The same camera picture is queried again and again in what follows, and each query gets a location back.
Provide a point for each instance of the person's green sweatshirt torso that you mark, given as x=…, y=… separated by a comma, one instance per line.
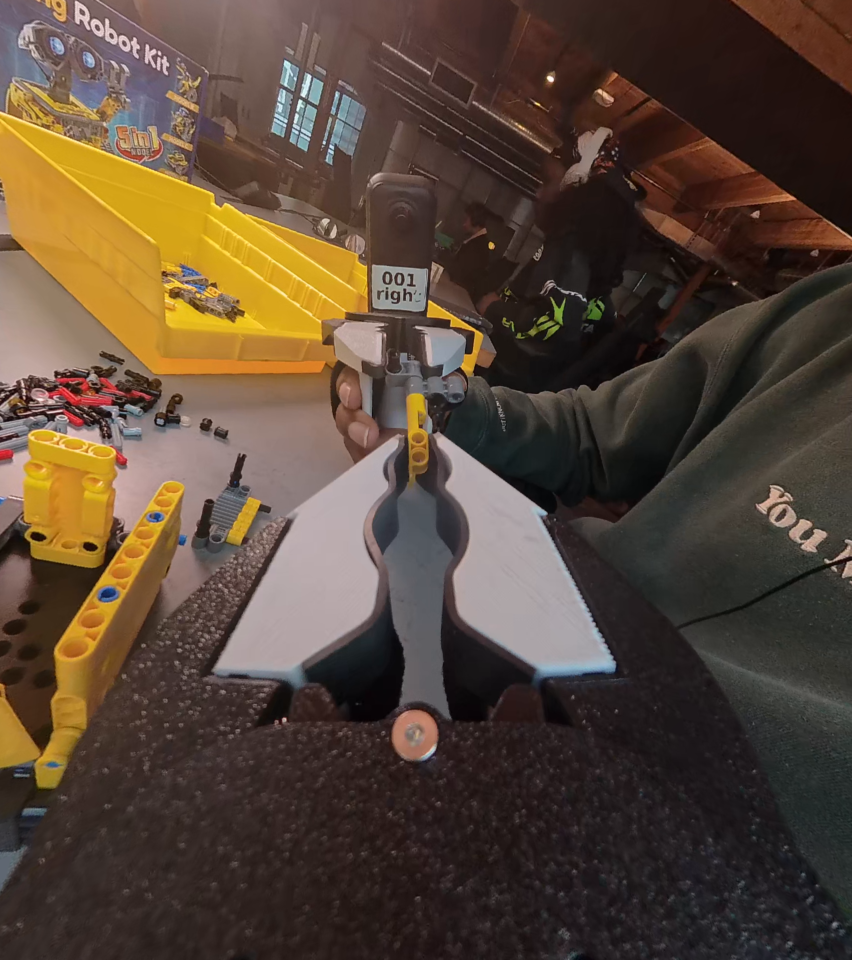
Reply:
x=770, y=712

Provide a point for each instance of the pile of small lego pins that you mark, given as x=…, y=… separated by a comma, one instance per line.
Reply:
x=58, y=397

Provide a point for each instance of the grey grille yellow lego subassembly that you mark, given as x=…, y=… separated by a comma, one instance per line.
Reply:
x=235, y=514

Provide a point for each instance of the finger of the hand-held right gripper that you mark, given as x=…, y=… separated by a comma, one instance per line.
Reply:
x=442, y=346
x=358, y=346

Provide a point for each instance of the yellow grey lego arm assembly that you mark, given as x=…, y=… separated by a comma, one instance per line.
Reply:
x=417, y=442

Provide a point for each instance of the paned window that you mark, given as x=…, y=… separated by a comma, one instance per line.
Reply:
x=306, y=97

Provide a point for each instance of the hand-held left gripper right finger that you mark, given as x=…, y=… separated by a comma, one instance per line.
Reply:
x=523, y=585

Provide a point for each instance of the person's right hand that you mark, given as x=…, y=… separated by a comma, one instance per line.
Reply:
x=351, y=397

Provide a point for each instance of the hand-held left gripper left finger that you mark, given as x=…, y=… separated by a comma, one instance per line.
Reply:
x=306, y=585

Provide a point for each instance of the red lego pin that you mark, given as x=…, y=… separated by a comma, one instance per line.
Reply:
x=120, y=455

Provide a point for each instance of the yellow black lego robot build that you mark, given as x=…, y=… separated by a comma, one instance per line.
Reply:
x=70, y=487

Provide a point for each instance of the blue robot kit box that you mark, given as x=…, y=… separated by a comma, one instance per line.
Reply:
x=96, y=45

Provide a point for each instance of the black lego elbow connector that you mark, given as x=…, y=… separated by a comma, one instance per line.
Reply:
x=167, y=416

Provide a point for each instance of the heap of lego parts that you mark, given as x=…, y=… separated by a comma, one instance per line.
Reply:
x=205, y=296

